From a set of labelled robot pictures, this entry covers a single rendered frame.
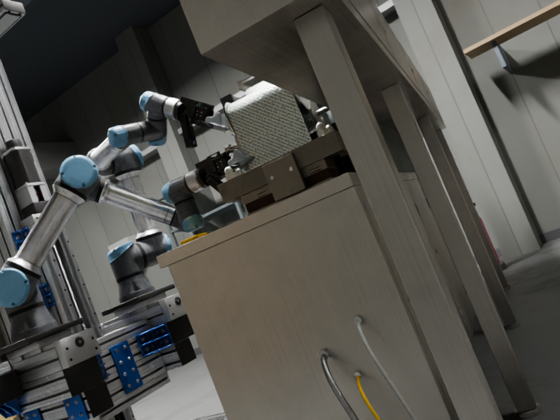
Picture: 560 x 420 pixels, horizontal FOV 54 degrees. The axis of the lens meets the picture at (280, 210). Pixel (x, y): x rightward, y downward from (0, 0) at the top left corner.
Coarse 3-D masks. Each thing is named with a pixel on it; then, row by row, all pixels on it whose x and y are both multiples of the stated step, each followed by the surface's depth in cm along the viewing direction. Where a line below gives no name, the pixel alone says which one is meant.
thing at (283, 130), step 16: (272, 112) 182; (288, 112) 180; (256, 128) 185; (272, 128) 182; (288, 128) 181; (304, 128) 179; (240, 144) 187; (256, 144) 185; (272, 144) 183; (288, 144) 181; (256, 160) 185
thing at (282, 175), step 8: (280, 160) 159; (288, 160) 158; (296, 160) 160; (264, 168) 161; (272, 168) 160; (280, 168) 159; (288, 168) 159; (296, 168) 158; (272, 176) 160; (280, 176) 160; (288, 176) 159; (296, 176) 158; (272, 184) 161; (280, 184) 160; (288, 184) 159; (296, 184) 158; (304, 184) 158; (272, 192) 161; (280, 192) 160; (288, 192) 159; (296, 192) 160
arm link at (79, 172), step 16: (80, 160) 183; (64, 176) 179; (80, 176) 181; (96, 176) 184; (64, 192) 180; (80, 192) 182; (48, 208) 180; (64, 208) 181; (48, 224) 178; (64, 224) 182; (32, 240) 176; (48, 240) 178; (16, 256) 175; (32, 256) 175; (0, 272) 169; (16, 272) 170; (32, 272) 174; (0, 288) 169; (16, 288) 170; (32, 288) 176; (0, 304) 169; (16, 304) 171
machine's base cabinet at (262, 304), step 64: (192, 256) 167; (256, 256) 159; (320, 256) 153; (384, 256) 148; (448, 256) 280; (192, 320) 168; (256, 320) 161; (320, 320) 154; (384, 320) 148; (256, 384) 162; (320, 384) 155; (384, 384) 149
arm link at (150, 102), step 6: (144, 96) 200; (150, 96) 199; (156, 96) 199; (162, 96) 200; (144, 102) 200; (150, 102) 199; (156, 102) 198; (162, 102) 198; (144, 108) 201; (150, 108) 200; (156, 108) 199; (162, 108) 198; (150, 114) 201; (156, 114) 201; (162, 114) 199
